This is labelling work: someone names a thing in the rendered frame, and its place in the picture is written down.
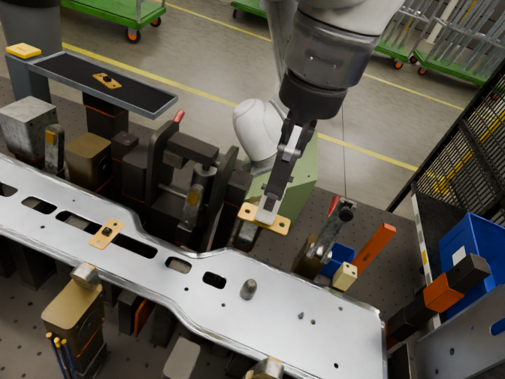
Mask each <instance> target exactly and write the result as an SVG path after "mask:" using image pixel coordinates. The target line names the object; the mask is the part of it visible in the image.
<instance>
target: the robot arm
mask: <svg viewBox="0 0 505 379"><path fill-rule="evenodd" d="M404 1H405V0H264V3H265V10H266V14H267V18H268V26H269V30H270V34H271V42H272V46H273V50H274V58H275V62H276V66H277V73H278V78H279V80H278V81H277V83H276V86H275V89H274V95H273V98H272V99H271V100H269V101H268V102H262V100H259V99H247V100H245V101H243V102H241V103H240V104H239V105H238V106H237V107H236V108H235V109H234V111H233V117H232V121H233V126H234V131H235V134H236V136H237V139H238V140H239V142H240V145H241V146H242V148H243V150H244V151H245V153H246V154H247V156H248V157H249V160H247V161H246V162H244V163H243V164H242V165H241V166H242V167H241V168H242V169H243V170H247V169H252V171H251V172H250V174H253V175H254V178H255V177H258V176H259V175H261V174H265V173H268V172H269V171H271V174H270V177H269V179H268V183H267V184H265V183H263V184H262V187H261V190H264V192H263V194H262V198H261V201H260V203H259V206H258V209H257V211H256V215H255V218H254V219H255V220H258V221H260V222H263V223H266V224H268V225H270V226H272V224H273V222H274V219H275V216H276V215H277V212H278V209H279V207H280V204H281V202H282V200H283V196H284V195H285V192H286V188H287V186H288V182H290V183H292V181H293V179H294V177H293V176H291V173H292V170H293V168H294V166H295V163H296V161H297V159H300V158H301V157H302V155H303V153H304V150H305V147H306V146H307V143H308V142H310V140H311V138H312V137H313V133H314V131H315V127H316V124H317V122H318V120H328V119H331V118H333V117H335V116H336V115H337V114H338V112H339V110H340V107H341V105H342V104H343V100H344V99H345V97H346V94H347V92H348V88H350V87H353V86H355V85H357V84H358V82H359V81H360V80H361V76H362V75H363V73H364V70H365V69H366V67H367V64H368V62H369V60H370V58H371V56H372V54H373V51H374V49H375V47H376V46H377V45H378V43H379V41H380V36H381V34H382V33H383V31H384V29H385V27H386V25H387V24H388V22H389V20H390V19H391V18H392V17H393V15H394V14H395V13H396V12H397V10H398V9H399V8H400V7H401V5H402V4H403V3H404Z"/></svg>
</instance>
